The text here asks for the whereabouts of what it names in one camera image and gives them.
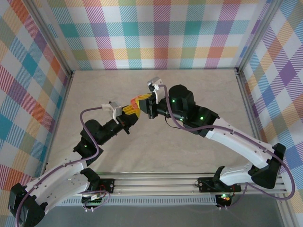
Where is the aluminium frame post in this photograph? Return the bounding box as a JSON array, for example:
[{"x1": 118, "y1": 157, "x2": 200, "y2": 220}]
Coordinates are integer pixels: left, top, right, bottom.
[
  {"x1": 236, "y1": 0, "x2": 284, "y2": 71},
  {"x1": 274, "y1": 192, "x2": 295, "y2": 227},
  {"x1": 25, "y1": 0, "x2": 75, "y2": 78}
]

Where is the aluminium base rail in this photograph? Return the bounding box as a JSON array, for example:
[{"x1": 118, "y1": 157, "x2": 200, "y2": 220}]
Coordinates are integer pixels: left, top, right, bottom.
[{"x1": 66, "y1": 172, "x2": 286, "y2": 195}]

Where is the grey slotted cable duct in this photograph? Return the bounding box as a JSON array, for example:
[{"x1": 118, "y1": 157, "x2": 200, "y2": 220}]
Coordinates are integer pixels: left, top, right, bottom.
[{"x1": 60, "y1": 198, "x2": 218, "y2": 207}]

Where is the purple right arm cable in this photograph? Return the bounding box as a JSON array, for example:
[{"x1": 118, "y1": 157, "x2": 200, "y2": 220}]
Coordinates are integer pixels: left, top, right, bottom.
[{"x1": 158, "y1": 84, "x2": 296, "y2": 210}]

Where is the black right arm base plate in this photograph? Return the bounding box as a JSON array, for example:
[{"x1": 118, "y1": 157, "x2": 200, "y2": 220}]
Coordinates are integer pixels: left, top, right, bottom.
[{"x1": 197, "y1": 176, "x2": 242, "y2": 192}]

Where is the aluminium side rail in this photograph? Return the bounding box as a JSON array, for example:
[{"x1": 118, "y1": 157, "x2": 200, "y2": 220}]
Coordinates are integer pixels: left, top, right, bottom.
[
  {"x1": 42, "y1": 70, "x2": 74, "y2": 175},
  {"x1": 235, "y1": 68, "x2": 264, "y2": 144}
]

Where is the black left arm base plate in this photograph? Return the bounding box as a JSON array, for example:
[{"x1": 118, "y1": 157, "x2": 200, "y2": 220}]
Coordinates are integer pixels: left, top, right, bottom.
[{"x1": 98, "y1": 178, "x2": 116, "y2": 193}]

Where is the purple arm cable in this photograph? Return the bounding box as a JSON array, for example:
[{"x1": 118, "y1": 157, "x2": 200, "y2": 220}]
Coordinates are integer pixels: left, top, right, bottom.
[
  {"x1": 14, "y1": 106, "x2": 112, "y2": 227},
  {"x1": 158, "y1": 84, "x2": 296, "y2": 210}
]

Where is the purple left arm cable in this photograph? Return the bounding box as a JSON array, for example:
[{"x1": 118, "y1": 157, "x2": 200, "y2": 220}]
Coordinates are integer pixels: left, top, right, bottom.
[{"x1": 14, "y1": 106, "x2": 112, "y2": 227}]

